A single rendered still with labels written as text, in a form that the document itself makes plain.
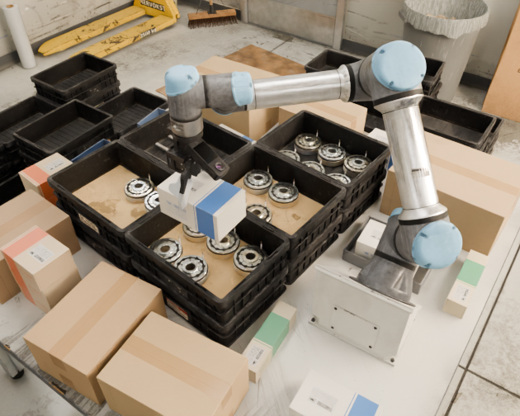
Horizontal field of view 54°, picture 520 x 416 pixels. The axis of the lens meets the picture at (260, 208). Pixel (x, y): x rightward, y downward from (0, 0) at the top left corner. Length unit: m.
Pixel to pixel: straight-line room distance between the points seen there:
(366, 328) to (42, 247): 0.94
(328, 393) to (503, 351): 1.35
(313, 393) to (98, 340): 0.56
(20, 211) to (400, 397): 1.30
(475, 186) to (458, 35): 1.98
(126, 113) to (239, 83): 2.02
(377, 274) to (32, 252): 0.96
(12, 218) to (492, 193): 1.56
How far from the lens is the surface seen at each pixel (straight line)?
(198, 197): 1.30
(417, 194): 1.23
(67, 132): 2.86
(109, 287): 1.50
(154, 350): 1.35
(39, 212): 1.80
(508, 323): 2.68
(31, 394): 2.42
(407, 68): 1.22
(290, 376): 1.47
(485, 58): 4.31
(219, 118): 2.23
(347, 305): 1.42
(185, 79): 1.13
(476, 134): 2.89
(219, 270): 1.52
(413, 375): 1.53
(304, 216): 1.69
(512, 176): 1.93
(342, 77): 1.33
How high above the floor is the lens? 1.99
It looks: 43 degrees down
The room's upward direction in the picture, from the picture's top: straight up
